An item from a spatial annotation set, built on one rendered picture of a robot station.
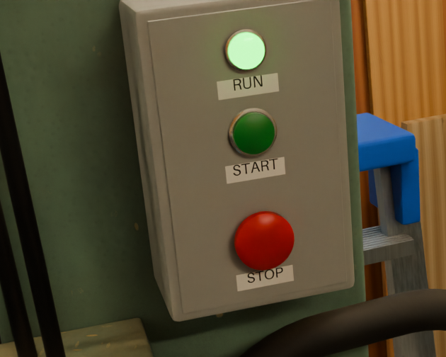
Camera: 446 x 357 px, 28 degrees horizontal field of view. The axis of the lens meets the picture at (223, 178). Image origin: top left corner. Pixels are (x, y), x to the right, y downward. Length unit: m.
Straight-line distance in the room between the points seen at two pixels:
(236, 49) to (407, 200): 0.98
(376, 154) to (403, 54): 0.66
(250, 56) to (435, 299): 0.19
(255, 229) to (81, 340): 0.13
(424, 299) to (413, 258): 0.91
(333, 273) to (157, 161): 0.11
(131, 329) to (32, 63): 0.16
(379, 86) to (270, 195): 1.49
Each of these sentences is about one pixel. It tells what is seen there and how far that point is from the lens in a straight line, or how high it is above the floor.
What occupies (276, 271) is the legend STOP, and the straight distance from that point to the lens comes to 0.46.
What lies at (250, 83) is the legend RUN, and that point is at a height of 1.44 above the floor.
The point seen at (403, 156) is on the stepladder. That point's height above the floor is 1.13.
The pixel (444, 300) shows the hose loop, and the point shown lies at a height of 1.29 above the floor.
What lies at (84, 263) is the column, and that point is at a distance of 0.50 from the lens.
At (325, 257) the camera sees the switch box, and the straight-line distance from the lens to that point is 0.46.
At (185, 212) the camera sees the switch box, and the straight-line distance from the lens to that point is 0.43.
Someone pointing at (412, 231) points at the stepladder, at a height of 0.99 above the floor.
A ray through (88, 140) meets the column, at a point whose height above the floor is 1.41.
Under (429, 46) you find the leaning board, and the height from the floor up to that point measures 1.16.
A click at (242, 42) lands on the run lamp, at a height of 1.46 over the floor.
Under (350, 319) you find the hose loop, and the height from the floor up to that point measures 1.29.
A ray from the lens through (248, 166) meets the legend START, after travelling 0.43.
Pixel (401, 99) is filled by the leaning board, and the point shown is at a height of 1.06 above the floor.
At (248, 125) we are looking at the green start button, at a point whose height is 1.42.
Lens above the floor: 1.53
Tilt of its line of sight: 18 degrees down
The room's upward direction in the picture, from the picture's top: 6 degrees counter-clockwise
